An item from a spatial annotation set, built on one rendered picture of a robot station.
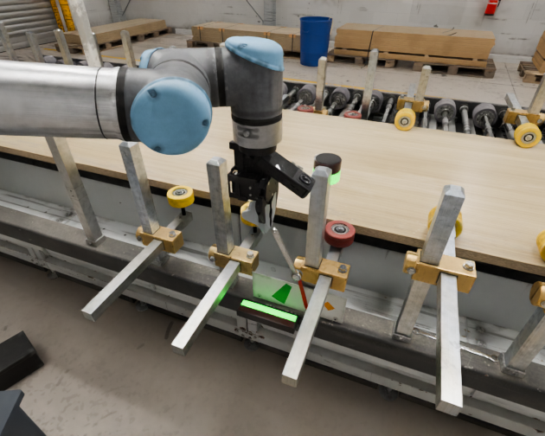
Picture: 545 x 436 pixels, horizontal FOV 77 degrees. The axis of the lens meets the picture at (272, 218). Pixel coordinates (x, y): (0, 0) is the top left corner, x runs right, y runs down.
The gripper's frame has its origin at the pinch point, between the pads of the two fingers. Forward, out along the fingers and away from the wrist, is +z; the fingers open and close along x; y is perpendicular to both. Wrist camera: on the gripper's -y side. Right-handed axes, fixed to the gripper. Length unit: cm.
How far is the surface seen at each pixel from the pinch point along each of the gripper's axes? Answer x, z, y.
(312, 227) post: -6.1, 1.7, -8.3
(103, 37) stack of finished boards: -540, 79, 572
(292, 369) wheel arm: 20.4, 15.1, -13.0
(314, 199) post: -6.1, -5.8, -8.1
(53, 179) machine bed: -28, 26, 107
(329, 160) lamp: -11.7, -12.6, -9.3
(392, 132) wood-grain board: -91, 11, -19
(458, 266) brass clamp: -7.5, 4.0, -39.4
